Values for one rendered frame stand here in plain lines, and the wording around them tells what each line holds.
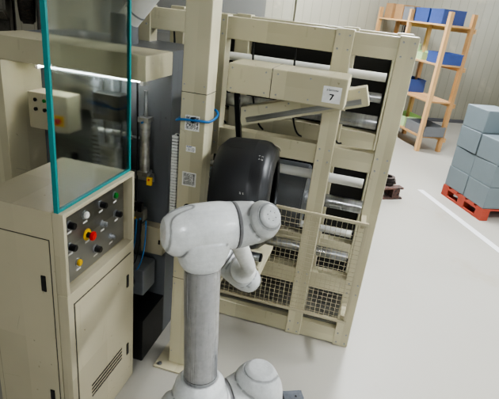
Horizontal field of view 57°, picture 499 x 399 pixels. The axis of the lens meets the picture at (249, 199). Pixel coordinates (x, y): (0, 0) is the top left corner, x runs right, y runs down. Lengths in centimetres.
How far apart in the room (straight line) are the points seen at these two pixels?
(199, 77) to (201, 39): 17
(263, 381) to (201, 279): 43
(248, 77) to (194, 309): 142
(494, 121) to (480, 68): 582
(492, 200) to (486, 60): 635
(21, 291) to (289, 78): 155
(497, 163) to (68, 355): 492
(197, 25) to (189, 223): 122
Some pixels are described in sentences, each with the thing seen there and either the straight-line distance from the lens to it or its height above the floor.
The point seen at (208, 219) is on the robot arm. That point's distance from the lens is 117.
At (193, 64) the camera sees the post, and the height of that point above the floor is 178.
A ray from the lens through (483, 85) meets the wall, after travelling 1209.
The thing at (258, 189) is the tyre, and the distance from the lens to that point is 208.
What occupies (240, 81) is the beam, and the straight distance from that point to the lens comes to 242.
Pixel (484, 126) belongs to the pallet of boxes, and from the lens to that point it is 613.
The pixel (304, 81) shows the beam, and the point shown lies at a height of 174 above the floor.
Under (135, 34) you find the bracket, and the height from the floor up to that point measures 185.
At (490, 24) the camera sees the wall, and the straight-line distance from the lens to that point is 1188.
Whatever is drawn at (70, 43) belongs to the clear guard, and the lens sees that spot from 180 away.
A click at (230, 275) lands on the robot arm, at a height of 112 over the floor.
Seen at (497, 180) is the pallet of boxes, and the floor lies 50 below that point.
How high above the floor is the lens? 207
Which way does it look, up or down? 23 degrees down
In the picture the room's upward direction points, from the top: 7 degrees clockwise
